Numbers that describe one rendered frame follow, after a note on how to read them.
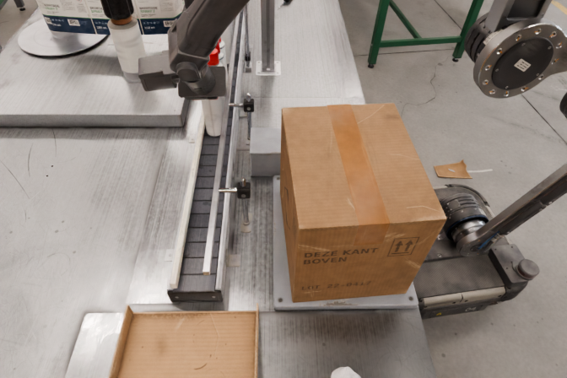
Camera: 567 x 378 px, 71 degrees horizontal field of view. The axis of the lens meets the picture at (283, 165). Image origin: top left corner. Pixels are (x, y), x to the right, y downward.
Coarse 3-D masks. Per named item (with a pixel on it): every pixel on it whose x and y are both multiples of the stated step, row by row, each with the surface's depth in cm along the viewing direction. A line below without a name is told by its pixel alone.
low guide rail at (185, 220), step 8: (200, 120) 110; (200, 128) 107; (200, 136) 105; (200, 144) 103; (200, 152) 103; (192, 160) 99; (192, 168) 97; (192, 176) 95; (192, 184) 94; (192, 192) 93; (184, 208) 89; (184, 216) 87; (184, 224) 86; (184, 232) 85; (184, 240) 84; (176, 248) 82; (176, 256) 80; (176, 264) 79; (176, 272) 78; (176, 280) 77; (176, 288) 78
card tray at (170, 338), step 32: (128, 320) 78; (160, 320) 80; (192, 320) 80; (224, 320) 80; (256, 320) 77; (128, 352) 75; (160, 352) 76; (192, 352) 76; (224, 352) 76; (256, 352) 73
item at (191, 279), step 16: (240, 16) 158; (240, 32) 150; (208, 144) 108; (208, 160) 104; (224, 160) 104; (208, 176) 100; (224, 176) 100; (208, 192) 97; (192, 208) 93; (208, 208) 93; (192, 224) 90; (208, 224) 90; (192, 240) 87; (192, 256) 84; (192, 272) 82; (192, 288) 80; (208, 288) 80
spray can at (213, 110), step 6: (210, 66) 98; (204, 102) 102; (210, 102) 101; (216, 102) 102; (204, 108) 103; (210, 108) 102; (216, 108) 103; (222, 108) 106; (204, 114) 105; (210, 114) 104; (216, 114) 104; (222, 114) 106; (210, 120) 105; (216, 120) 106; (210, 126) 107; (216, 126) 107; (210, 132) 109; (216, 132) 109
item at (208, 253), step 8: (232, 48) 126; (232, 56) 123; (232, 64) 120; (232, 72) 118; (224, 104) 107; (224, 112) 105; (224, 120) 103; (224, 128) 100; (224, 136) 98; (224, 144) 98; (216, 168) 91; (216, 176) 89; (216, 184) 88; (216, 192) 86; (216, 200) 85; (216, 208) 83; (216, 216) 83; (208, 232) 79; (208, 240) 78; (208, 248) 77; (208, 256) 75; (208, 264) 74; (208, 272) 73
